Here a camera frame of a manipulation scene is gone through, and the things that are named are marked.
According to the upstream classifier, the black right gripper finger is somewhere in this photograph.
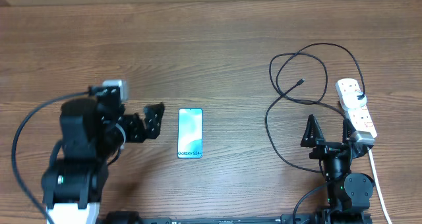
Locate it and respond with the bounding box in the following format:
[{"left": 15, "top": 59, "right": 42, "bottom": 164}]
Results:
[
  {"left": 300, "top": 114, "right": 325, "bottom": 148},
  {"left": 342, "top": 119, "right": 356, "bottom": 144}
]

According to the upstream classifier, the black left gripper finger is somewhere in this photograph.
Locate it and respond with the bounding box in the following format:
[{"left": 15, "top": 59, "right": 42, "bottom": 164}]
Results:
[
  {"left": 124, "top": 113, "right": 146, "bottom": 142},
  {"left": 144, "top": 103, "right": 164, "bottom": 139}
]

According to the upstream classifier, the blue Galaxy smartphone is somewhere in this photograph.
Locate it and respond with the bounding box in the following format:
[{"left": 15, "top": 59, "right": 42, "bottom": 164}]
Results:
[{"left": 177, "top": 108, "right": 203, "bottom": 159}]

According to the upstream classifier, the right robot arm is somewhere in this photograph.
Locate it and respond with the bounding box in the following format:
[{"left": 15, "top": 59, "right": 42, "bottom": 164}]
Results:
[{"left": 292, "top": 115, "right": 375, "bottom": 224}]

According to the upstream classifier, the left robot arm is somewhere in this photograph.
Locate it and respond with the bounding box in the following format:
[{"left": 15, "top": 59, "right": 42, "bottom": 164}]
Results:
[{"left": 42, "top": 86, "right": 165, "bottom": 223}]

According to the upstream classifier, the white charger plug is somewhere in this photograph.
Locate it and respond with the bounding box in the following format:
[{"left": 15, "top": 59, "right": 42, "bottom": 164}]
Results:
[{"left": 339, "top": 91, "right": 367, "bottom": 111}]

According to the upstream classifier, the white power strip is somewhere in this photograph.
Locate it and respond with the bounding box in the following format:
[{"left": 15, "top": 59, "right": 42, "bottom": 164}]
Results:
[{"left": 335, "top": 78, "right": 377, "bottom": 138}]

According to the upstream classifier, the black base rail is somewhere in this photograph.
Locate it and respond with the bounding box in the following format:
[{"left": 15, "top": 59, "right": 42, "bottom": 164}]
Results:
[{"left": 96, "top": 211, "right": 373, "bottom": 224}]

